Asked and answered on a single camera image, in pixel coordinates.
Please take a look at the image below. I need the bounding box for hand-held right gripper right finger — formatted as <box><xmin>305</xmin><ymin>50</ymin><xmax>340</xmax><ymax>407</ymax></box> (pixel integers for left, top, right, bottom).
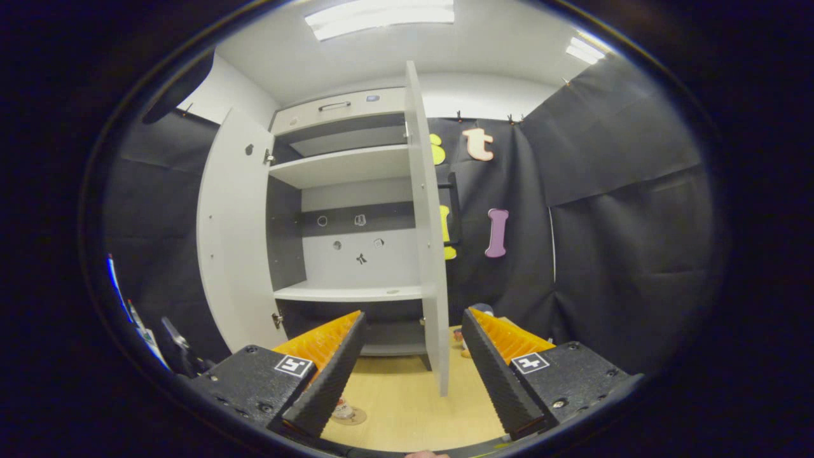
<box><xmin>461</xmin><ymin>308</ymin><xmax>644</xmax><ymax>441</ymax></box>

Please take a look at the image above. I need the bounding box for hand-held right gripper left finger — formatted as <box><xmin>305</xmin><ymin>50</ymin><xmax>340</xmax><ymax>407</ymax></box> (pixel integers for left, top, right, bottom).
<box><xmin>188</xmin><ymin>310</ymin><xmax>369</xmax><ymax>440</ymax></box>

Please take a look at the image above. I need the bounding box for white cabinet door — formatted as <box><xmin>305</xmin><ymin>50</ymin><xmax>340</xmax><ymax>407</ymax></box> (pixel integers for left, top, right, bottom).
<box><xmin>404</xmin><ymin>60</ymin><xmax>452</xmax><ymax>397</ymax></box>
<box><xmin>196</xmin><ymin>107</ymin><xmax>289</xmax><ymax>352</ymax></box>

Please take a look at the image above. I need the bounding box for white cabinet shelf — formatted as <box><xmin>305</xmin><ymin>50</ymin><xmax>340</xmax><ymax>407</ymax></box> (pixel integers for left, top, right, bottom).
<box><xmin>268</xmin><ymin>144</ymin><xmax>411</xmax><ymax>190</ymax></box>
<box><xmin>273</xmin><ymin>282</ymin><xmax>424</xmax><ymax>303</ymax></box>

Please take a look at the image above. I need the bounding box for white cabinet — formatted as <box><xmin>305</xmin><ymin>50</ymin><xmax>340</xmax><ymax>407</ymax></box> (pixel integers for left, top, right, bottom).
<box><xmin>196</xmin><ymin>60</ymin><xmax>452</xmax><ymax>397</ymax></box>

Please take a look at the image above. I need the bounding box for white cabinet drawer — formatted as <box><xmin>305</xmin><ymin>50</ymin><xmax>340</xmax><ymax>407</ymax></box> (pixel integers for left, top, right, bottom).
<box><xmin>270</xmin><ymin>87</ymin><xmax>408</xmax><ymax>136</ymax></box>

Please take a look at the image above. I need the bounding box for penguin plush toy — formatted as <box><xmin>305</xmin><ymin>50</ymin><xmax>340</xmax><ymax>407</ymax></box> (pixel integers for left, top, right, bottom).
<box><xmin>453</xmin><ymin>303</ymin><xmax>497</xmax><ymax>358</ymax></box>

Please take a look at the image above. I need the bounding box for black backdrop cloth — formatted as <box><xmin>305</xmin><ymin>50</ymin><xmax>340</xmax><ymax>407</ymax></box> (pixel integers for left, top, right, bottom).
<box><xmin>104</xmin><ymin>54</ymin><xmax>717</xmax><ymax>377</ymax></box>

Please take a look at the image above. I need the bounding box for small ceiling light panel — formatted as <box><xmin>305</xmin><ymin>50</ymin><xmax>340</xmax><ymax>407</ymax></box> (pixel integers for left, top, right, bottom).
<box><xmin>565</xmin><ymin>36</ymin><xmax>605</xmax><ymax>66</ymax></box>

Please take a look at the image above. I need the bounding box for large ceiling light panel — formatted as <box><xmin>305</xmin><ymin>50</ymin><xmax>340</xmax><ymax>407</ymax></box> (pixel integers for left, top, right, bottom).
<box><xmin>304</xmin><ymin>0</ymin><xmax>457</xmax><ymax>41</ymax></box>

